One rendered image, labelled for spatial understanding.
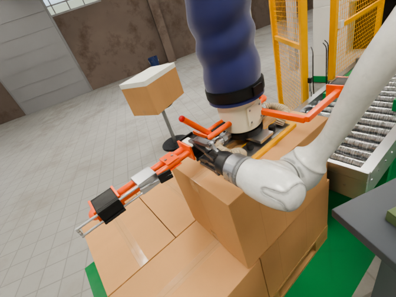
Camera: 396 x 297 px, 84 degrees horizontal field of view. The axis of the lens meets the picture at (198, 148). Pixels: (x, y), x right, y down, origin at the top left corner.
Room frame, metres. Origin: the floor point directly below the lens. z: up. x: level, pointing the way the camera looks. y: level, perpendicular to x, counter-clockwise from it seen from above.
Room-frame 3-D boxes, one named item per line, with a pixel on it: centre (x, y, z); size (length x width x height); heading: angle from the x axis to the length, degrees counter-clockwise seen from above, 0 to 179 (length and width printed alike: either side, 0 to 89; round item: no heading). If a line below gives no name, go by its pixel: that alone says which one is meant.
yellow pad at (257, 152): (0.74, -0.26, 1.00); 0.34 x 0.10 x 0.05; 118
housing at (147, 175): (0.60, 0.20, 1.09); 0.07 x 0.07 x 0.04; 28
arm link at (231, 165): (0.49, -0.09, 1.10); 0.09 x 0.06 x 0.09; 119
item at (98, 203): (0.54, 0.32, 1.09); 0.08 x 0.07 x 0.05; 118
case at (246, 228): (0.81, -0.21, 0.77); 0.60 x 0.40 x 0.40; 117
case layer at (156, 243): (0.97, 0.14, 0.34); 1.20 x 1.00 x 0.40; 119
